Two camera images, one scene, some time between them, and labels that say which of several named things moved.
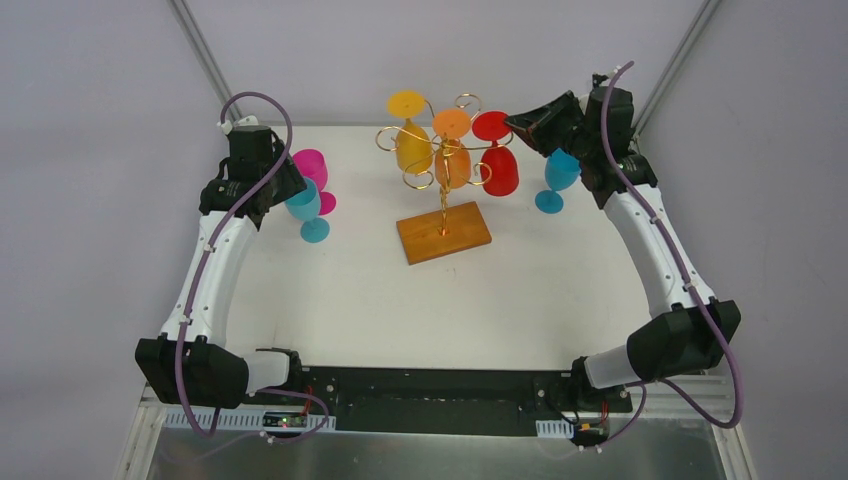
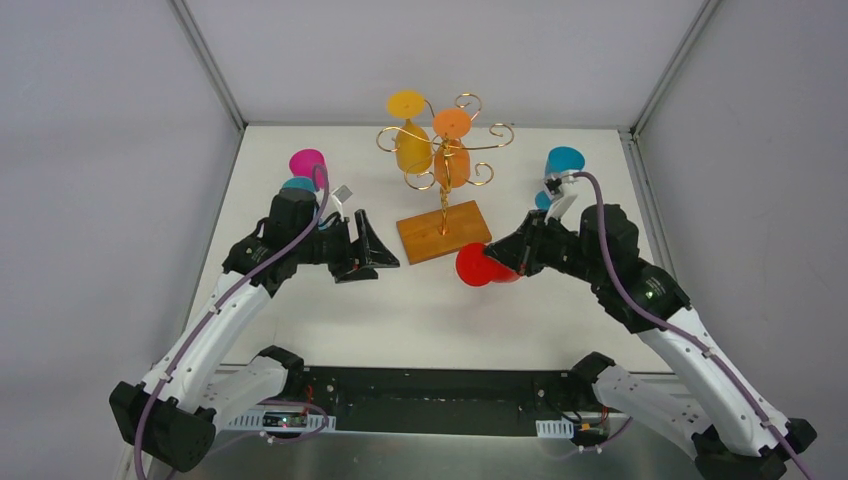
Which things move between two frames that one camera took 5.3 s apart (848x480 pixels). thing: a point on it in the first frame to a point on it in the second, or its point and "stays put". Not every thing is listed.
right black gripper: [563, 122] to [532, 242]
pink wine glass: [313, 164] stays put
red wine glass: [502, 163] to [477, 269]
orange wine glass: [452, 157] stays put
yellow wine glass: [414, 150] stays put
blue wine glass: [561, 171] stays put
